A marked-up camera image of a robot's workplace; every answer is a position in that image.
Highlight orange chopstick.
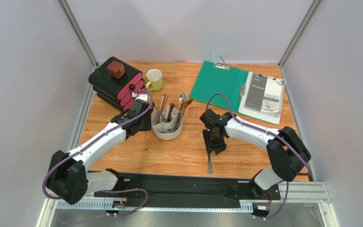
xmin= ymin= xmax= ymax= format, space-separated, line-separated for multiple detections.
xmin=162 ymin=95 xmax=169 ymax=113

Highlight white plastic spoon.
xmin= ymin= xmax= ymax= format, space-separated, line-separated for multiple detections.
xmin=163 ymin=105 xmax=170 ymax=122

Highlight white divided utensil holder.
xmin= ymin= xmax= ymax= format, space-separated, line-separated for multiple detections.
xmin=151 ymin=109 xmax=183 ymax=140

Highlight silver table knife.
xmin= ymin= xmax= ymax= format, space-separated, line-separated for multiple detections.
xmin=207 ymin=153 xmax=214 ymax=175

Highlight gold spoon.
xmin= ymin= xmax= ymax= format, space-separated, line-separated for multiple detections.
xmin=175 ymin=101 xmax=187 ymax=129

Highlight iridescent blue purple spoon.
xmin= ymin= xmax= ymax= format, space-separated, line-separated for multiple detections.
xmin=175 ymin=98 xmax=194 ymax=130

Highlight silver spoon dark handle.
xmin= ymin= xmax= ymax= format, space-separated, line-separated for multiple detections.
xmin=176 ymin=92 xmax=187 ymax=127

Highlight dark brown wooden spoon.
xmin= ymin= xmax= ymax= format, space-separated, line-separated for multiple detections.
xmin=168 ymin=103 xmax=174 ymax=122

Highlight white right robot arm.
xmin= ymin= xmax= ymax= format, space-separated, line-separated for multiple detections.
xmin=199 ymin=109 xmax=311 ymax=191

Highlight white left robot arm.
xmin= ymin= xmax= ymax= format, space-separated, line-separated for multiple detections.
xmin=42 ymin=98 xmax=153 ymax=205

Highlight silver utensils in holder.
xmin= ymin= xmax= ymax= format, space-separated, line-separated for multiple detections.
xmin=160 ymin=128 xmax=177 ymax=133

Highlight pale yellow mug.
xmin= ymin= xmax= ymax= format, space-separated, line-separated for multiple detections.
xmin=145 ymin=69 xmax=163 ymax=91

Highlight black pink drawer box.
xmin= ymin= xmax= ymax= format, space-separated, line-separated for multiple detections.
xmin=88 ymin=56 xmax=145 ymax=111

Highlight green clipboard folder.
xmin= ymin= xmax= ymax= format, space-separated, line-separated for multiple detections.
xmin=189 ymin=61 xmax=249 ymax=113

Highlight red brown cube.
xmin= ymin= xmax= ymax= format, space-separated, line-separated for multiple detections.
xmin=107 ymin=61 xmax=126 ymax=79

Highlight setup guide booklet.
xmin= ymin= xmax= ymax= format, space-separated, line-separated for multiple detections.
xmin=238 ymin=72 xmax=285 ymax=125

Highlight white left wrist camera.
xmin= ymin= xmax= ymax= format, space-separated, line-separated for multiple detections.
xmin=132 ymin=92 xmax=149 ymax=102

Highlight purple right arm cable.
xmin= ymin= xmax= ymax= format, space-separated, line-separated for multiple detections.
xmin=205 ymin=93 xmax=313 ymax=176

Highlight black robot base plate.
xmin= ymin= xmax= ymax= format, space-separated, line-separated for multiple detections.
xmin=87 ymin=172 xmax=281 ymax=209

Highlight aluminium frame rail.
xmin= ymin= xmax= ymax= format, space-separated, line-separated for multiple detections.
xmin=39 ymin=174 xmax=338 ymax=227

